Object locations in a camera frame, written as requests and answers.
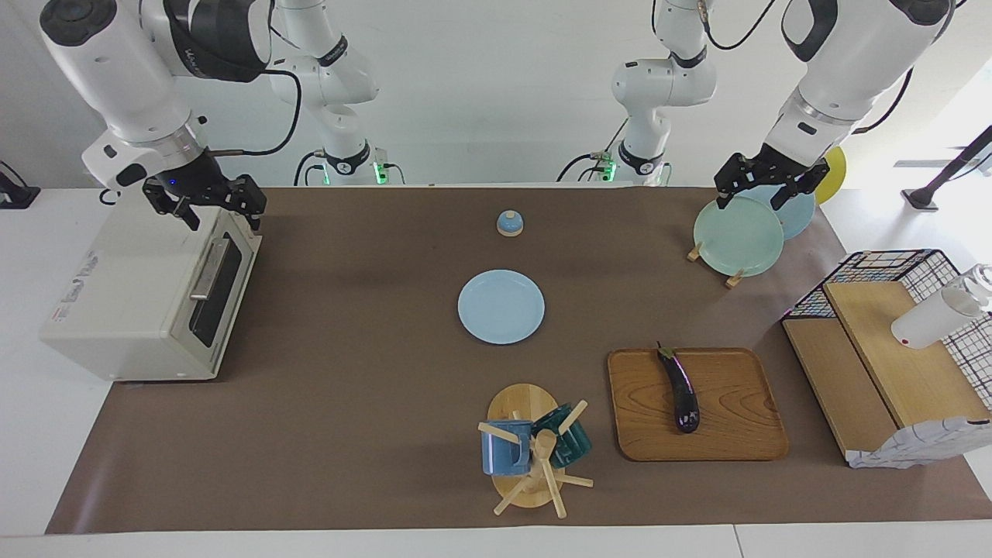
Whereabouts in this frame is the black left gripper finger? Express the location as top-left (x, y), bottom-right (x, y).
top-left (772, 164), bottom-right (830, 212)
top-left (715, 155), bottom-right (754, 210)

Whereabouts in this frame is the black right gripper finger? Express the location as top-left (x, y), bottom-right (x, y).
top-left (234, 175), bottom-right (268, 232)
top-left (143, 188), bottom-right (201, 231)

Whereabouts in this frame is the glass oven door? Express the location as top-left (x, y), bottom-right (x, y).
top-left (172, 209), bottom-right (263, 381)

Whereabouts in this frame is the dark purple eggplant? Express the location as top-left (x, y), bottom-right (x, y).
top-left (657, 341), bottom-right (701, 433)

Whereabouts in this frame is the light blue round plate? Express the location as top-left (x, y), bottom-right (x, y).
top-left (457, 269), bottom-right (546, 346)

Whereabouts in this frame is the beige toaster oven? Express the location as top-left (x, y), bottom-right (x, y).
top-left (39, 203), bottom-right (263, 382)

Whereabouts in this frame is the yellow plate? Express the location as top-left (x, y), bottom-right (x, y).
top-left (818, 146), bottom-right (847, 206)

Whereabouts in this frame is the pale blue racked plate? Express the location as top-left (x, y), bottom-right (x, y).
top-left (763, 184), bottom-right (816, 241)

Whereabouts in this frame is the light green plate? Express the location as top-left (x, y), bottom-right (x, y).
top-left (693, 194), bottom-right (785, 277)

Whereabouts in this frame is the wooden plate rack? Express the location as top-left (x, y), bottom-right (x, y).
top-left (687, 242), bottom-right (745, 289)

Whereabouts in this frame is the black stand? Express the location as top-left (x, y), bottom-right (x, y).
top-left (903, 124), bottom-right (992, 212)

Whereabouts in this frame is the white cup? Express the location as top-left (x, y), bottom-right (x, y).
top-left (891, 287), bottom-right (985, 350)

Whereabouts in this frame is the clear glass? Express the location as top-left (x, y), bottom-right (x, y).
top-left (957, 263), bottom-right (992, 311)

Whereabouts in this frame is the wooden two-tier shelf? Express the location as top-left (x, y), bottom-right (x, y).
top-left (781, 281), bottom-right (992, 466)

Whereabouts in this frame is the large brown table mat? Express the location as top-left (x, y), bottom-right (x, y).
top-left (45, 186), bottom-right (992, 534)

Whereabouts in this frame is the wooden serving tray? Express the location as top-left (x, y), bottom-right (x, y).
top-left (607, 347), bottom-right (791, 463)

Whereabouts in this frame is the wooden mug tree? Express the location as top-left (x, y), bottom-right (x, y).
top-left (477, 383), bottom-right (594, 518)

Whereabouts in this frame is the dark green mug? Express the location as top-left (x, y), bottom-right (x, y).
top-left (533, 403), bottom-right (593, 468)

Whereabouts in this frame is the blue mug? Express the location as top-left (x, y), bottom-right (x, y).
top-left (480, 419), bottom-right (536, 477)

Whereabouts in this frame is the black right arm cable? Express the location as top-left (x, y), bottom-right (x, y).
top-left (206, 39), bottom-right (305, 160)

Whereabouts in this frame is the black right base cable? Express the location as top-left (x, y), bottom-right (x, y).
top-left (293, 150), bottom-right (326, 187)

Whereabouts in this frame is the black base cable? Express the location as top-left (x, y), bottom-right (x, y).
top-left (293, 150), bottom-right (326, 187)
top-left (556, 116), bottom-right (630, 183)

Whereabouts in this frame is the black wire basket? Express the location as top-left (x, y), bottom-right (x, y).
top-left (781, 250), bottom-right (992, 412)

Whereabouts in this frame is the black bracket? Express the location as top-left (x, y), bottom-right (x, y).
top-left (0, 160), bottom-right (41, 210)

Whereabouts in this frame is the black left base cable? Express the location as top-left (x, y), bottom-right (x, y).
top-left (556, 116), bottom-right (630, 183)

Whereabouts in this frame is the wire and wood shelf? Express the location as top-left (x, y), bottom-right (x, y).
top-left (846, 416), bottom-right (992, 470)

